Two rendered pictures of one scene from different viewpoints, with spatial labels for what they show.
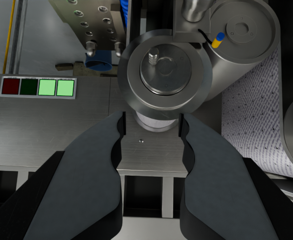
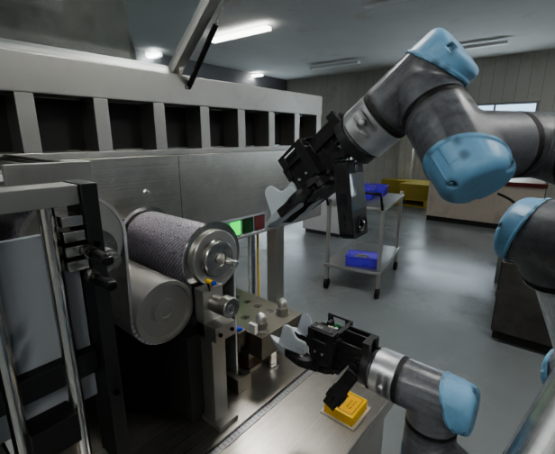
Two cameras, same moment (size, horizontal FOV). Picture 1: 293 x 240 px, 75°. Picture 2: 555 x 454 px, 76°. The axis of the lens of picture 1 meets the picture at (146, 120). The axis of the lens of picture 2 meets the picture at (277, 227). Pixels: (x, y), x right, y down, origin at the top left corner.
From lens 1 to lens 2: 55 cm
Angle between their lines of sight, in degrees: 48
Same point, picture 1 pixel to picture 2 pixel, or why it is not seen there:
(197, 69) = (197, 265)
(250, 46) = (156, 300)
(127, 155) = (158, 173)
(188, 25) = (215, 291)
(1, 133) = (260, 179)
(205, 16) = (205, 302)
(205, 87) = (187, 254)
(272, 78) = (126, 282)
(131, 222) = (143, 95)
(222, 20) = (178, 313)
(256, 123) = not seen: hidden behind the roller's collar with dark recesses
